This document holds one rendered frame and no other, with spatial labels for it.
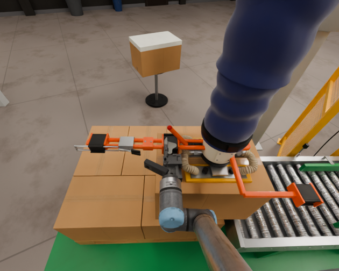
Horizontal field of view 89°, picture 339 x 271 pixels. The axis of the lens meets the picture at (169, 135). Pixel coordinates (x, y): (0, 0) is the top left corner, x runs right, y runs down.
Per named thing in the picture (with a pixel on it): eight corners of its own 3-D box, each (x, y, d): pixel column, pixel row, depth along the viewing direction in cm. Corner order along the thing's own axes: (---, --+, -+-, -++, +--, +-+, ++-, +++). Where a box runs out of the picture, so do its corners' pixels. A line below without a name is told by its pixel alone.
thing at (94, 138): (110, 139, 89) (108, 133, 85) (107, 150, 84) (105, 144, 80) (93, 139, 89) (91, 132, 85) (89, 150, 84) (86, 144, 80)
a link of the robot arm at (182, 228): (184, 234, 75) (188, 227, 66) (157, 233, 75) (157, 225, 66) (183, 212, 81) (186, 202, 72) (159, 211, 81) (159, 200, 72)
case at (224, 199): (230, 167, 141) (250, 134, 112) (245, 219, 114) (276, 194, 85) (157, 166, 138) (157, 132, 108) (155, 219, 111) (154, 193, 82)
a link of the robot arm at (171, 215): (158, 229, 65) (158, 221, 57) (159, 196, 73) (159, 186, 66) (183, 228, 65) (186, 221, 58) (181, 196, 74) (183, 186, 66)
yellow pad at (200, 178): (245, 166, 95) (248, 161, 91) (251, 183, 88) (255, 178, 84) (183, 165, 93) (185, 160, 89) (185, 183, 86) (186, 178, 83)
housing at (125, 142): (135, 141, 89) (134, 135, 86) (133, 152, 85) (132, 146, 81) (121, 141, 89) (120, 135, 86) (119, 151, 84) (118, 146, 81)
